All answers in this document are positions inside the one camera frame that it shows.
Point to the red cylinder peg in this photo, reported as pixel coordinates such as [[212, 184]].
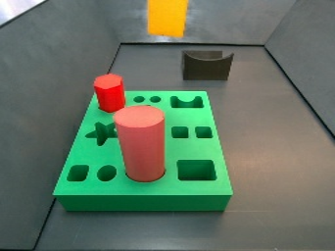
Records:
[[140, 128]]

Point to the yellow rectangular block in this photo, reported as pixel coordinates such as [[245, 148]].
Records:
[[167, 17]]

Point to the black curved fixture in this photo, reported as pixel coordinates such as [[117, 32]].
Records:
[[205, 65]]

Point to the green shape-sorting board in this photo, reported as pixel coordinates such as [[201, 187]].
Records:
[[165, 174]]

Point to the red octagonal peg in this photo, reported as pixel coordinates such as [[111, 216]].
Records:
[[109, 92]]

